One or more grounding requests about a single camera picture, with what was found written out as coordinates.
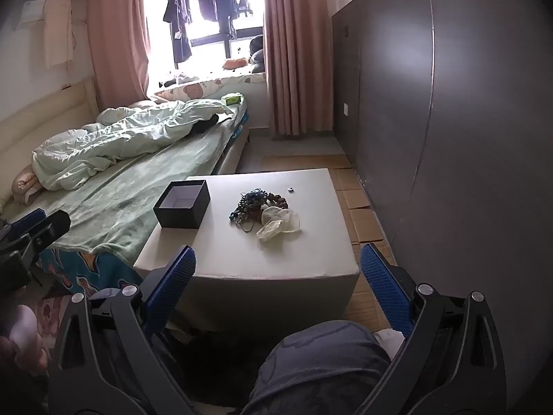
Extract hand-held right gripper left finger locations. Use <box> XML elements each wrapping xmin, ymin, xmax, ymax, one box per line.
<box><xmin>49</xmin><ymin>244</ymin><xmax>204</xmax><ymax>415</ymax></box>

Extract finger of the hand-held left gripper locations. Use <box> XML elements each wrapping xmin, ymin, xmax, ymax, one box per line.
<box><xmin>4</xmin><ymin>208</ymin><xmax>47</xmax><ymax>243</ymax></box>
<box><xmin>17</xmin><ymin>210</ymin><xmax>72</xmax><ymax>253</ymax></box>

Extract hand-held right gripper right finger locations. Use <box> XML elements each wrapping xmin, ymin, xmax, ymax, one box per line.
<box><xmin>360</xmin><ymin>243</ymin><xmax>508</xmax><ymax>415</ymax></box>

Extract black gift box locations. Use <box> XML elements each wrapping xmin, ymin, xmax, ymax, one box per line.
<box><xmin>153</xmin><ymin>180</ymin><xmax>211</xmax><ymax>229</ymax></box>

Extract pile of beaded jewelry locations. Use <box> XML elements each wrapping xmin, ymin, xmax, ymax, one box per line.
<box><xmin>229</xmin><ymin>188</ymin><xmax>288</xmax><ymax>234</ymax></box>

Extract person's left hand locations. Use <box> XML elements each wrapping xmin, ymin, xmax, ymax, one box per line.
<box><xmin>0</xmin><ymin>303</ymin><xmax>50</xmax><ymax>375</ymax></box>

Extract pink pillow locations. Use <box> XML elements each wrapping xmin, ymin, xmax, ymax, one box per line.
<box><xmin>11</xmin><ymin>168</ymin><xmax>45</xmax><ymax>205</ymax></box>

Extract white sock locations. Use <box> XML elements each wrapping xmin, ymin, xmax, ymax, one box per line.
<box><xmin>373</xmin><ymin>329</ymin><xmax>407</xmax><ymax>360</ymax></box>

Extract teal cartoon printed blanket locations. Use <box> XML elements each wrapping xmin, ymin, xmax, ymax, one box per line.
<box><xmin>37</xmin><ymin>248</ymin><xmax>143</xmax><ymax>301</ymax></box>

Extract bed with green sheet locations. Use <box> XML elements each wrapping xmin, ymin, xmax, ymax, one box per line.
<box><xmin>41</xmin><ymin>108</ymin><xmax>250</xmax><ymax>264</ymax></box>

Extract flattened cardboard sheets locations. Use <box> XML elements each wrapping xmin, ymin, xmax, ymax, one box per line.
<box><xmin>260</xmin><ymin>154</ymin><xmax>406</xmax><ymax>334</ymax></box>

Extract white leather table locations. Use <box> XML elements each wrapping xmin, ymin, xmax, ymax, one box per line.
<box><xmin>133</xmin><ymin>168</ymin><xmax>361</xmax><ymax>333</ymax></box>

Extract person's leg in grey pants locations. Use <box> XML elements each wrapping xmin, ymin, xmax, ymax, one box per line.
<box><xmin>241</xmin><ymin>320</ymin><xmax>392</xmax><ymax>415</ymax></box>

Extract beige bed headboard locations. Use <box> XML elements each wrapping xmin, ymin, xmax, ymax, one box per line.
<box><xmin>0</xmin><ymin>77</ymin><xmax>101</xmax><ymax>203</ymax></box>

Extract light green duvet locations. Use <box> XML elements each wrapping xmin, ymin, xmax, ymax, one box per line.
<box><xmin>32</xmin><ymin>99</ymin><xmax>245</xmax><ymax>192</ymax></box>

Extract clear plastic bag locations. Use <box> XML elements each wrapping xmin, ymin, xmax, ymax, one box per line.
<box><xmin>257</xmin><ymin>206</ymin><xmax>302</xmax><ymax>241</ymax></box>

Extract beige bed base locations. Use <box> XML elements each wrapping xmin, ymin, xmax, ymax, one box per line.
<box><xmin>215</xmin><ymin>123</ymin><xmax>255</xmax><ymax>177</ymax></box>

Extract black garment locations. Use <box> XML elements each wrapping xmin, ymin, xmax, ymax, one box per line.
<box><xmin>189</xmin><ymin>114</ymin><xmax>221</xmax><ymax>136</ymax></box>

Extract pink towel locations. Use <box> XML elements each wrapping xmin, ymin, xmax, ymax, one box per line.
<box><xmin>43</xmin><ymin>0</ymin><xmax>75</xmax><ymax>70</ymax></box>

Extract pink curtain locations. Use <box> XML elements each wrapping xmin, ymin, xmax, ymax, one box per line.
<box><xmin>85</xmin><ymin>0</ymin><xmax>150</xmax><ymax>112</ymax></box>
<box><xmin>262</xmin><ymin>0</ymin><xmax>337</xmax><ymax>138</ymax></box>

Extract printed window seat cushion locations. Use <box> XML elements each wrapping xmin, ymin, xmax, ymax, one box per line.
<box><xmin>152</xmin><ymin>73</ymin><xmax>267</xmax><ymax>101</ymax></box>

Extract white air conditioner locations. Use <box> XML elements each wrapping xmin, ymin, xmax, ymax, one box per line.
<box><xmin>19</xmin><ymin>0</ymin><xmax>49</xmax><ymax>25</ymax></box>

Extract dark cushions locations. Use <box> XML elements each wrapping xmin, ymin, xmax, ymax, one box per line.
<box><xmin>249</xmin><ymin>35</ymin><xmax>265</xmax><ymax>74</ymax></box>

